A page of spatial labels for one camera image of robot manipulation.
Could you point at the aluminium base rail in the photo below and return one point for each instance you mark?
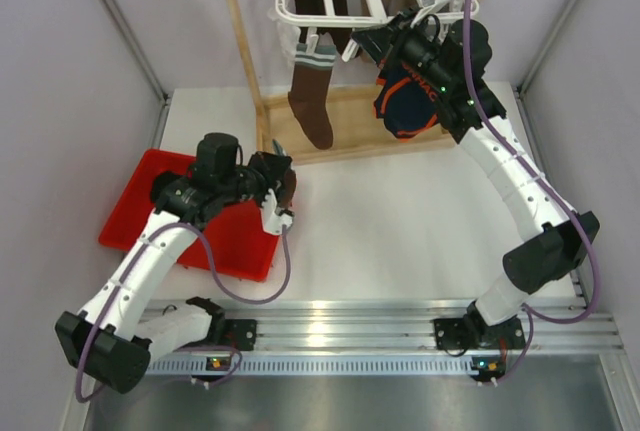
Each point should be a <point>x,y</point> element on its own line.
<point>379,338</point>

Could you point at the black sock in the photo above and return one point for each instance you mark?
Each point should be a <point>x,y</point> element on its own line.
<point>161,182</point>

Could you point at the red plastic tray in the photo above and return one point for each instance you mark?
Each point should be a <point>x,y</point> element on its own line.
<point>240,247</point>

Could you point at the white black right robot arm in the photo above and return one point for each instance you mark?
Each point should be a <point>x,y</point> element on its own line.
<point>556,239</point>

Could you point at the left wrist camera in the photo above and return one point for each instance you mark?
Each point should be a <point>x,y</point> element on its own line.
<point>275,219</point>

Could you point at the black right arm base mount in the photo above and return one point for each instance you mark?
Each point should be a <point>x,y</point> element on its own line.
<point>456,336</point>

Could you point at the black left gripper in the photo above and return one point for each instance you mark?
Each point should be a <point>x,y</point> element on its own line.
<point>271,168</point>

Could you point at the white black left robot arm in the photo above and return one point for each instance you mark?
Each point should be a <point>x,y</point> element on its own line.
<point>107,338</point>

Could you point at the white fluffy sock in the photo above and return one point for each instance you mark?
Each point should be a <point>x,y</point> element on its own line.
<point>288,37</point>

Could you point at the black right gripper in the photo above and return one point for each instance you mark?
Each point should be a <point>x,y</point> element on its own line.
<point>378,41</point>

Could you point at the wooden hanger stand frame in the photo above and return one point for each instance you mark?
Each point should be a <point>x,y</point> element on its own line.
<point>356,135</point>

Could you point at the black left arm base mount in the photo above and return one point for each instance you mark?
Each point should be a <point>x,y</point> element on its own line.
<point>240,334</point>

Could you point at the dark brown hanging sock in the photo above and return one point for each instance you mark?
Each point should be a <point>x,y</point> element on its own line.
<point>320,1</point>

